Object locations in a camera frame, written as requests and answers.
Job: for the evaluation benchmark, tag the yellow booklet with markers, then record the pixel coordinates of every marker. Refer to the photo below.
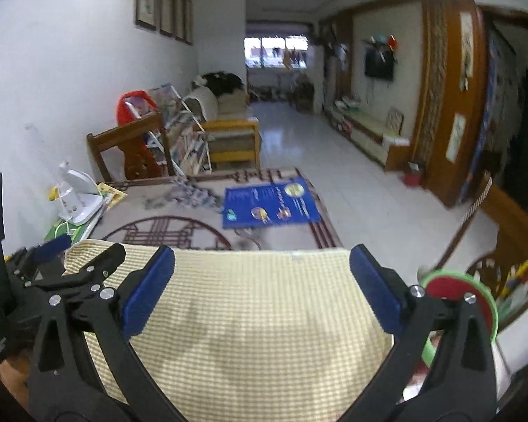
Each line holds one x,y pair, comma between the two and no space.
114,194

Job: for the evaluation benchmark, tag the small framed picture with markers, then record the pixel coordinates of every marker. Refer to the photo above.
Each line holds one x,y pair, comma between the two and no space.
394,119

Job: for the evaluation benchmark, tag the hanging scroll painting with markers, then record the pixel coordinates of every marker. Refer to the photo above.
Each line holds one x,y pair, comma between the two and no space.
455,138
466,50

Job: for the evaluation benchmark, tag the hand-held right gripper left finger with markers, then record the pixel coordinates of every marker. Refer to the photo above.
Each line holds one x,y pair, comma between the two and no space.
149,290

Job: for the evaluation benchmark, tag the wall shelf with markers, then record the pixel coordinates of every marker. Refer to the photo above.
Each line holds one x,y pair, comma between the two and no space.
378,40

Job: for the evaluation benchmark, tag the brown wooden chair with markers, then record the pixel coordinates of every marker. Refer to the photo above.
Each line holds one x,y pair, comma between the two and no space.
510,215

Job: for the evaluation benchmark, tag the white desk lamp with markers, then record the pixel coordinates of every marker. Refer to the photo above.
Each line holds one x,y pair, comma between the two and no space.
81,202

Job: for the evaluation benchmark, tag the small red bin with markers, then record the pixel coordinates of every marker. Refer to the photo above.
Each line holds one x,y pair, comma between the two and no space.
413,178

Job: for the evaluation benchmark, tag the patterned table cover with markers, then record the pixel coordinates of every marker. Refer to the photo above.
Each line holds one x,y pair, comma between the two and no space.
180,228

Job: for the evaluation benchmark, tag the window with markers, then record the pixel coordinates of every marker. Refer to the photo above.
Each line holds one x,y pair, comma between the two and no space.
268,52

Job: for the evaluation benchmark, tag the yellow checked cloth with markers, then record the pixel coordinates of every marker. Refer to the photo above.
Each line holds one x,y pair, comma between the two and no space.
255,307

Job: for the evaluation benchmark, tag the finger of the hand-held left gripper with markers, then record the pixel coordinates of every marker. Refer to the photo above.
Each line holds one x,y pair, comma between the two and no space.
50,246
101,263

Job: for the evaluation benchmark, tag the blue book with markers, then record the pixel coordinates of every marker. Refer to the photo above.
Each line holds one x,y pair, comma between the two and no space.
268,204

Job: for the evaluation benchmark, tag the dark wooden chair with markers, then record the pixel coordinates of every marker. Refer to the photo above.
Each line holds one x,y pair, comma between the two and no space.
127,134

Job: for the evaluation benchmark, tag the dark clothes pile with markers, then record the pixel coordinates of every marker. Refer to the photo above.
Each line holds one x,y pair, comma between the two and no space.
222,81

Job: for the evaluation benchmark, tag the white magazine rack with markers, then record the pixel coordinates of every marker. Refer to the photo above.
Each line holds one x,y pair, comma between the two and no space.
187,140

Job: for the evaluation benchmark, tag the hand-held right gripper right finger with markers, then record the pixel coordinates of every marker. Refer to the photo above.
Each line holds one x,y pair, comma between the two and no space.
374,290

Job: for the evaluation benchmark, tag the red bag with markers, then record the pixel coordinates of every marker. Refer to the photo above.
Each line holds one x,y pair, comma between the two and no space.
125,110

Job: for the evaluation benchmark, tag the beige sofa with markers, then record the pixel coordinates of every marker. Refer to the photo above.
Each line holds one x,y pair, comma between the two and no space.
226,103

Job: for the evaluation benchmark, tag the red waste bin green rim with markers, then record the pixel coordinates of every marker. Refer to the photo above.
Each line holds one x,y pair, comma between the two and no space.
449,288

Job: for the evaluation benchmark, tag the low television cabinet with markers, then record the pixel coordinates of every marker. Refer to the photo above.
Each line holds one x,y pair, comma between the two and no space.
369,129

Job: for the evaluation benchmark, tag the yellow wooden bench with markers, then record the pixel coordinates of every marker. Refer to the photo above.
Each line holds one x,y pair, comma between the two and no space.
231,125

